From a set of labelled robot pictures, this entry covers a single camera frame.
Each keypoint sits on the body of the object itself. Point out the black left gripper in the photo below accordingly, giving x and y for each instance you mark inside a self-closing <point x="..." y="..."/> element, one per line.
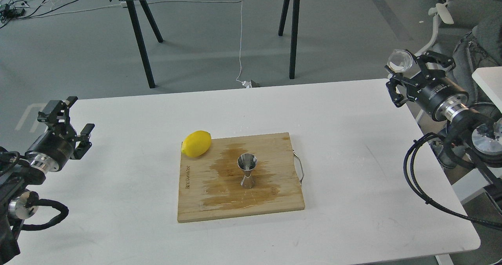
<point x="52" y="150"/>

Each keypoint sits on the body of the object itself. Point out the person in grey shirt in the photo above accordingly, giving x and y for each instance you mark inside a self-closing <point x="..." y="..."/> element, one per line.
<point x="479" y="48"/>

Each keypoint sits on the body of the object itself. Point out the white office chair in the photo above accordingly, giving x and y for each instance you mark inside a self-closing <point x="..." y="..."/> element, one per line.
<point x="452" y="19"/>

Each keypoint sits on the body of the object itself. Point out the white side table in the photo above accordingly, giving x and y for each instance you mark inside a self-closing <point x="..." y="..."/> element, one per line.
<point x="485" y="140"/>

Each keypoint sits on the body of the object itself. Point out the yellow lemon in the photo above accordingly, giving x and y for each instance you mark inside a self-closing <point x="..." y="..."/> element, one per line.
<point x="196" y="144"/>

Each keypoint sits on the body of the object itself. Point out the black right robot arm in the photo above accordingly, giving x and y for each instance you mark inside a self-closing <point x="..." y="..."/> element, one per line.
<point x="461" y="120"/>

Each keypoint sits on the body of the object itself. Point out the steel jigger measuring cup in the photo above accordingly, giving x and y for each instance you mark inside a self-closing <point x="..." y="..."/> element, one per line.
<point x="247" y="163"/>

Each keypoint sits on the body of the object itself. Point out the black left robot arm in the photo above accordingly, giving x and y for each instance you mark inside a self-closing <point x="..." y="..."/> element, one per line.
<point x="17" y="203"/>

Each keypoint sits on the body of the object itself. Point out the bamboo cutting board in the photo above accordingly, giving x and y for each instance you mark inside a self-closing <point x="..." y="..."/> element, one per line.
<point x="209" y="185"/>

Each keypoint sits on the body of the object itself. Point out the small clear glass cup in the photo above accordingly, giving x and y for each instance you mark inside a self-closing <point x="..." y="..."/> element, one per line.
<point x="401" y="61"/>

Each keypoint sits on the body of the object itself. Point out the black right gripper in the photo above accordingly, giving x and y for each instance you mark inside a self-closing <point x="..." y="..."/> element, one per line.
<point x="429" y="87"/>

